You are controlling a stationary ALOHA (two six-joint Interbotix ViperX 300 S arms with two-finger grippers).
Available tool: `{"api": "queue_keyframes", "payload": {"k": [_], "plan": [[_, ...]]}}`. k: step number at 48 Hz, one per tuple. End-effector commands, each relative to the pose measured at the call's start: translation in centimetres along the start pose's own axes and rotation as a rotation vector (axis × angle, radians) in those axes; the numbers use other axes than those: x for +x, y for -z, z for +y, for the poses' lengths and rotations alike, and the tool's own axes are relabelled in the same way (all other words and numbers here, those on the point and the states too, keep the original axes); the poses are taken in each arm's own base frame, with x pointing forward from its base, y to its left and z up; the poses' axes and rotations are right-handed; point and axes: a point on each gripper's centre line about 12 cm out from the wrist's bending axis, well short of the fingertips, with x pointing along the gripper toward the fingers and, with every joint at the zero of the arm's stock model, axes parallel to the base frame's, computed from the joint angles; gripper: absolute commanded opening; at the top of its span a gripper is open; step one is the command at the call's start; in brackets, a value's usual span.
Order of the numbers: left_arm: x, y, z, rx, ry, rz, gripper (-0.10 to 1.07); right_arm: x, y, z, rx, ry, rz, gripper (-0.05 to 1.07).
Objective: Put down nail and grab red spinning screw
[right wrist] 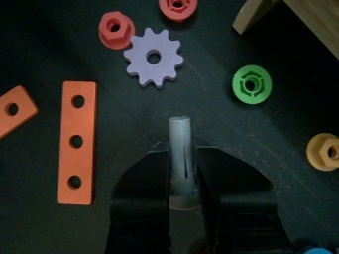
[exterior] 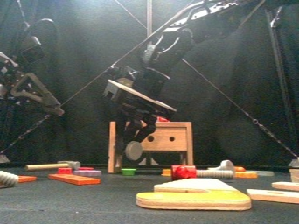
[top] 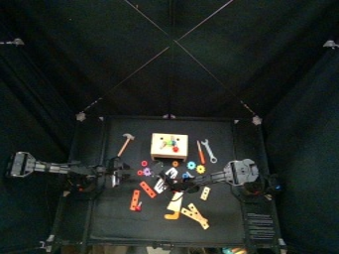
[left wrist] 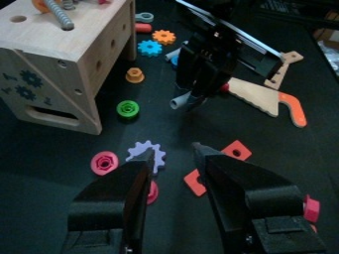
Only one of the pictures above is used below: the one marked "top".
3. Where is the short wooden hole strip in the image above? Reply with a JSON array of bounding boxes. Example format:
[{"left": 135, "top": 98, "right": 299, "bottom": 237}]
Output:
[{"left": 199, "top": 186, "right": 212, "bottom": 201}]

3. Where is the wooden toy tool box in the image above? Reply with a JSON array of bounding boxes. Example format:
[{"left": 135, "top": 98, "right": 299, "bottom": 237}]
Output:
[{"left": 149, "top": 132, "right": 189, "bottom": 163}]

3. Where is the long wooden hole strip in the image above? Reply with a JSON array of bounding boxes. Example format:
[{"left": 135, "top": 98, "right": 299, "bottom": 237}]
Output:
[
  {"left": 180, "top": 207, "right": 209, "bottom": 226},
  {"left": 187, "top": 202, "right": 211, "bottom": 230}
]

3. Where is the orange long toy strip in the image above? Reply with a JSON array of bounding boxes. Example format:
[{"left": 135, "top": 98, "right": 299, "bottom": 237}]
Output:
[{"left": 128, "top": 189, "right": 141, "bottom": 212}]

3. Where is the orange toy screwdriver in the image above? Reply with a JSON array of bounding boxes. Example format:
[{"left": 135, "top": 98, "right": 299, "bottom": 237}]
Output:
[{"left": 196, "top": 140, "right": 207, "bottom": 166}]

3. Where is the grey toy wrench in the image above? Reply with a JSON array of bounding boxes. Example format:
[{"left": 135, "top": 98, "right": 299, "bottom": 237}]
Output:
[{"left": 200, "top": 138, "right": 219, "bottom": 165}]

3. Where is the wooden toy hammer orange handle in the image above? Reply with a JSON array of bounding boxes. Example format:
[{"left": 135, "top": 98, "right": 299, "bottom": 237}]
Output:
[{"left": 116, "top": 133, "right": 136, "bottom": 158}]

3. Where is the wooden toy saw orange handle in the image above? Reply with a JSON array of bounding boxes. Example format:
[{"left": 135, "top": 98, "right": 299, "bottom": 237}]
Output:
[{"left": 163, "top": 191, "right": 185, "bottom": 221}]

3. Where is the thin diagonal cord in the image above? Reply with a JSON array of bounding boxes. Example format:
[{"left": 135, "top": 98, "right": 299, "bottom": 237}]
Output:
[
  {"left": 121, "top": 0, "right": 257, "bottom": 117},
  {"left": 80, "top": 0, "right": 235, "bottom": 114}
]

